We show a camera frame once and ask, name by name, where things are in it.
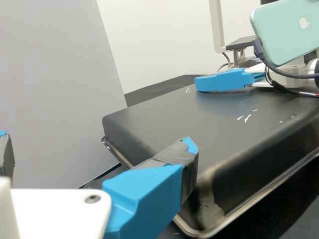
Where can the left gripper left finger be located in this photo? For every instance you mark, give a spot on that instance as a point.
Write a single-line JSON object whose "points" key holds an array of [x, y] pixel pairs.
{"points": [[5, 154]]}

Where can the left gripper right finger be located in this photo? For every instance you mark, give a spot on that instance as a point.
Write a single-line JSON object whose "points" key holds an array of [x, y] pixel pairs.
{"points": [[149, 194]]}

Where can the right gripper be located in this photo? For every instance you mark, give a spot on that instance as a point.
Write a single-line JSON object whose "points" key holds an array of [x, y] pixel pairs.
{"points": [[254, 68]]}

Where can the black tray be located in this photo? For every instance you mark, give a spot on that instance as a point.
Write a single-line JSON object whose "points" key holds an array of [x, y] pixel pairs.
{"points": [[224, 139]]}

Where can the grey panel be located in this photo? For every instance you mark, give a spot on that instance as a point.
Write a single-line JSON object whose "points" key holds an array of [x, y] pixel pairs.
{"points": [[54, 87]]}

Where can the right wrist camera phone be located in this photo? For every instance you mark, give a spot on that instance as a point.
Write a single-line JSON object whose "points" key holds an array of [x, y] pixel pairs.
{"points": [[286, 30]]}

